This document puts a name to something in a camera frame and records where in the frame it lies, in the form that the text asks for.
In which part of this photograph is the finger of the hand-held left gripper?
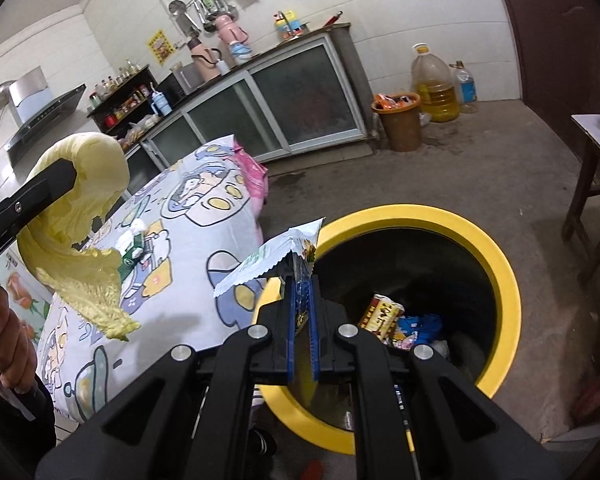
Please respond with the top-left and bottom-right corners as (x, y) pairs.
(0, 159), (78, 257)

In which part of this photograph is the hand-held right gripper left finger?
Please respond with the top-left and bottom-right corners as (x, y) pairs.
(34, 275), (307, 480)

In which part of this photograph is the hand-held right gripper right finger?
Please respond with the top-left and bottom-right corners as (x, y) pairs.
(307, 275), (567, 480)

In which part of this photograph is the yellow green snack wrapper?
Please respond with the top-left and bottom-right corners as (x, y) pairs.
(213, 216), (327, 301)

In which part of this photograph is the pink and yellow box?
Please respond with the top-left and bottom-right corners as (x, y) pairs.
(358, 294), (405, 345)

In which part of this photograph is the blue plastic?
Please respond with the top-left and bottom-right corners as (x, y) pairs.
(396, 312), (443, 341)

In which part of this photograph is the yellow trash bin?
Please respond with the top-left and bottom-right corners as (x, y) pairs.
(251, 203), (523, 456)

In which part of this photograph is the person's left hand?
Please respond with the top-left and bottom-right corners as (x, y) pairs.
(0, 285), (39, 394)

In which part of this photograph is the steel range hood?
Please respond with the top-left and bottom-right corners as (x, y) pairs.
(5, 66), (87, 166)

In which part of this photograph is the green white milk carton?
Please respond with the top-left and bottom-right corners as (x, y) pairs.
(116, 232), (148, 281)

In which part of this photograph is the clear plastic bag with food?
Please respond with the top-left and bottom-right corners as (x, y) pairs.
(117, 114), (161, 148)

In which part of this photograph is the round table with cartoon cloth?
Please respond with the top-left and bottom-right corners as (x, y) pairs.
(32, 134), (266, 423)

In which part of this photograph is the row of seasoning jars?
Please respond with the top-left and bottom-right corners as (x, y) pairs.
(105, 87), (151, 123)

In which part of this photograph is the black striped sock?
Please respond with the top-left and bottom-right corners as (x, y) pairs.
(247, 427), (279, 459)

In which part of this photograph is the dark wooden corner shelf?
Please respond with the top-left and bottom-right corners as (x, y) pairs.
(86, 64), (160, 136)

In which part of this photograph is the row of glass bottles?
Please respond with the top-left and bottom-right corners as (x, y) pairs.
(89, 59), (142, 106)

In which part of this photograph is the pink cloth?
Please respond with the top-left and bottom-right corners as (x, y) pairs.
(231, 142), (270, 207)

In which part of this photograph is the blue lidded cup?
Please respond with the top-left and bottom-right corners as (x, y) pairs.
(151, 85), (173, 118)

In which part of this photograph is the black microwave oven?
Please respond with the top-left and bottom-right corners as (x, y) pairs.
(157, 62), (206, 103)

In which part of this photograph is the brown waste bin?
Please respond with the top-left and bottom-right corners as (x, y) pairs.
(371, 92), (423, 152)

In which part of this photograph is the beige pink thermos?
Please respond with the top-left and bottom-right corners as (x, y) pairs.
(187, 37), (223, 81)

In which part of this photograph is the glass front kitchen cabinet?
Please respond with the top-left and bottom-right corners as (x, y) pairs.
(122, 22), (368, 171)

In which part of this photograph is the metal skimmer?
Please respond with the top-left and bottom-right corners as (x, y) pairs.
(168, 0), (201, 36)

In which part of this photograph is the large cooking oil jug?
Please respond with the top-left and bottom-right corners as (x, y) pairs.
(411, 43), (461, 123)

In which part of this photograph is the rack of hanging utensils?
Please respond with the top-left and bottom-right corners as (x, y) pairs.
(192, 0), (238, 31)

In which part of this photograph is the clear water bottle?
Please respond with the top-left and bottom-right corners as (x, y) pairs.
(449, 60), (478, 113)

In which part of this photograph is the wooden side table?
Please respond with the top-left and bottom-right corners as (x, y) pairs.
(562, 112), (600, 281)

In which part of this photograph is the dark brown door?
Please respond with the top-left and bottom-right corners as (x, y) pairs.
(487, 0), (600, 126)

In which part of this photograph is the yellow wall poster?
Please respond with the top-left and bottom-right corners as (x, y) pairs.
(146, 29), (175, 65)

